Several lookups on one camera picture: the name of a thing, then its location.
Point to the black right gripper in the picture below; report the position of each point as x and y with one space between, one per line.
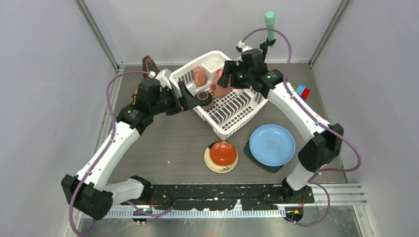
230 67

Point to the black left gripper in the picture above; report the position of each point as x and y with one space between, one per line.
187 99

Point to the brown ceramic bowl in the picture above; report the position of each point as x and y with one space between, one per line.
206 99

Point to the pink mug with handle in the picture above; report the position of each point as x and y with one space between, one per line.
199 76

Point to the white plastic dish rack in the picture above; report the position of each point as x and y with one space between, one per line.
230 112

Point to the light blue plate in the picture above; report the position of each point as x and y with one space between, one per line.
272 145

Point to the pink cup white inside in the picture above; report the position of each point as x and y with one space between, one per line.
218 74

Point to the white mug pink handle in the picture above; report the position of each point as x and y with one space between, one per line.
218 91

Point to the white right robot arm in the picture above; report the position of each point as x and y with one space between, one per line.
323 140

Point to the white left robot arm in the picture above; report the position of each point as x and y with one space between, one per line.
87 191

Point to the brown wooden metronome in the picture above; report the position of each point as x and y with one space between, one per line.
149 65

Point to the wooden rolling pin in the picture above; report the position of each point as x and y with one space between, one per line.
133 101

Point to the orange saucer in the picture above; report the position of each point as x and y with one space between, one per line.
223 153

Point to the cream patterned plate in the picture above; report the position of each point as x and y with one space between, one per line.
214 167

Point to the dark green square plate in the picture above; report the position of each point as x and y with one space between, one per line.
248 153

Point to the colourful toy blocks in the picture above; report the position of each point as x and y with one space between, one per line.
302 91

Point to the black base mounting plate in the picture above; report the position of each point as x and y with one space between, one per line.
221 197

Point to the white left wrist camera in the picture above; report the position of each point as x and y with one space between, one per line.
162 77

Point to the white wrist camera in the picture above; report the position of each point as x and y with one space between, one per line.
242 47
162 77

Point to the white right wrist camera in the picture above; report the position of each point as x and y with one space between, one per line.
242 47

